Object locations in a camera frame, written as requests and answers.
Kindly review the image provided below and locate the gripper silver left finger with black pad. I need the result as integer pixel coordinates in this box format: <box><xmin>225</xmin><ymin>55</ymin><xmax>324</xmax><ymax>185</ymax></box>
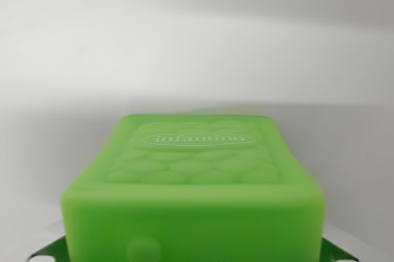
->
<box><xmin>0</xmin><ymin>223</ymin><xmax>70</xmax><ymax>262</ymax></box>

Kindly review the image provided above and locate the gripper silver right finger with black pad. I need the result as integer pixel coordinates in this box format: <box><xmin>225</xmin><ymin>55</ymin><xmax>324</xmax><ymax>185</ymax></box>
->
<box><xmin>321</xmin><ymin>228</ymin><xmax>394</xmax><ymax>262</ymax></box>

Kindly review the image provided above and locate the green soft toy cube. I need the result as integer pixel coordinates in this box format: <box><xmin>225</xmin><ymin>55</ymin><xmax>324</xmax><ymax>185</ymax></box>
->
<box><xmin>60</xmin><ymin>114</ymin><xmax>326</xmax><ymax>262</ymax></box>

